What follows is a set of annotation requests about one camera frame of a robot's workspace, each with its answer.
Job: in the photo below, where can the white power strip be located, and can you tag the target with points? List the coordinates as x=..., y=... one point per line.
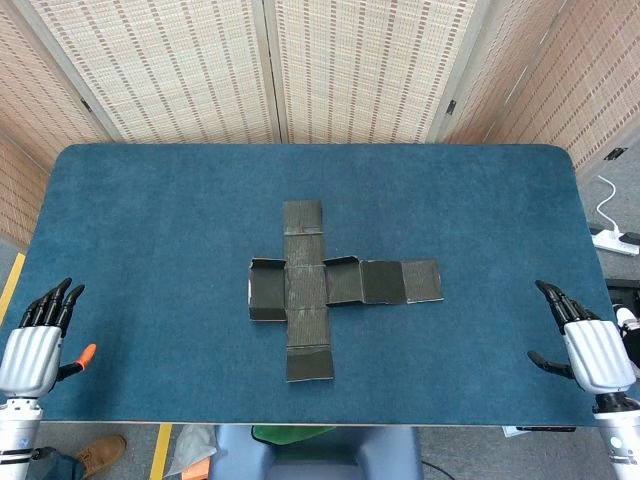
x=612, y=243

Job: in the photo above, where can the blue felt table cover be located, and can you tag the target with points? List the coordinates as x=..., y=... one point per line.
x=150, y=225

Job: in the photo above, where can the black floor box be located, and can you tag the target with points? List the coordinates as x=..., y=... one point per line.
x=625, y=290

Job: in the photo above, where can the black screen hinge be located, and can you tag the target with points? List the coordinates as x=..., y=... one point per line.
x=86, y=105
x=615, y=153
x=451, y=106

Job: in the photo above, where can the grey plastic bag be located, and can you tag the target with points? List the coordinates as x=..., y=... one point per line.
x=192, y=445

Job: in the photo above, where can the brown leather shoe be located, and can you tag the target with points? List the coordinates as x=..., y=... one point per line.
x=100, y=452

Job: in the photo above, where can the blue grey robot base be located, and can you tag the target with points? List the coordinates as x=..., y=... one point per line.
x=320, y=460

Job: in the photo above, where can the orange floor object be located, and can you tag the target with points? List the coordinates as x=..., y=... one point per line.
x=199, y=472

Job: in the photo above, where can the black cardboard box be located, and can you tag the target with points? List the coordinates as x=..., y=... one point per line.
x=305, y=290

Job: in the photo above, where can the green cloth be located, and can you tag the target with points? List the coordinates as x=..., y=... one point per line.
x=285, y=434

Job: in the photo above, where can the left robot hand orange thumbtip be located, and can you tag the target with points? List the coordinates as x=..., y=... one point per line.
x=30, y=357

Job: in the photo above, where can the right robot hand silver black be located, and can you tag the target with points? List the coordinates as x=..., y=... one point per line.
x=597, y=355

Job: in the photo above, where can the woven bamboo screen panel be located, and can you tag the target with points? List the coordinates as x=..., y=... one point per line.
x=45, y=90
x=165, y=65
x=590, y=75
x=17, y=200
x=480, y=75
x=365, y=65

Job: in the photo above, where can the white sneaker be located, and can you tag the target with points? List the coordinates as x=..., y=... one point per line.
x=631, y=325

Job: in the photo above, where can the blue jeans leg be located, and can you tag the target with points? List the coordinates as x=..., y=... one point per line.
x=62, y=467

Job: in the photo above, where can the yellow floor tape strip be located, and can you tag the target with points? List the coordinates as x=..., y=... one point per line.
x=14, y=285
x=161, y=450

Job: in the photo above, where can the black power plug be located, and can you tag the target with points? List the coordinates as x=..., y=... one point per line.
x=631, y=239

